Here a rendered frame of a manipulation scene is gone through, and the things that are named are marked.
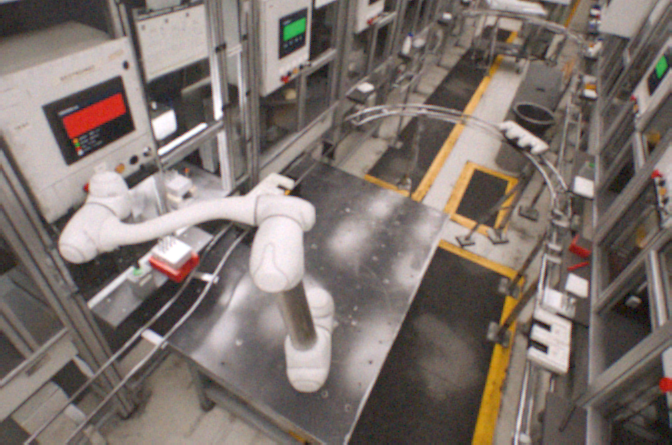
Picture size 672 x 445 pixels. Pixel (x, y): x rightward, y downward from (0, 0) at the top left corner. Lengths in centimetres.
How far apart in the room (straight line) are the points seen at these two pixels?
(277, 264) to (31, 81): 79
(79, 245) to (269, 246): 52
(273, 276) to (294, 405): 79
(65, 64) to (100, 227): 45
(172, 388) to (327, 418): 111
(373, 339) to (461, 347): 103
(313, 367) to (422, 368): 123
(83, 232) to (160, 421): 146
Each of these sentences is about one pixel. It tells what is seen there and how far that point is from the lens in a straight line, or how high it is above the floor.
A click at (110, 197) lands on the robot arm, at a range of 140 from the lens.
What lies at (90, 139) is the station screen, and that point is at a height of 159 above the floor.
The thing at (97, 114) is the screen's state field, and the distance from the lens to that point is 142.
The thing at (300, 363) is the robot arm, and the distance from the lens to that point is 157.
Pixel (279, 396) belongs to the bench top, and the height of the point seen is 68.
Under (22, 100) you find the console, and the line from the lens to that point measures 132.
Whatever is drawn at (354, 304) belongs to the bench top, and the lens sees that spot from 201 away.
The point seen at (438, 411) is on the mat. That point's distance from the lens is 262.
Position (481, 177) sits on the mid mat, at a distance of 421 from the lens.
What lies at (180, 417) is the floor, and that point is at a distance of 254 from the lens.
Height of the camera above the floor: 234
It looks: 41 degrees down
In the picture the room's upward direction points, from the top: 8 degrees clockwise
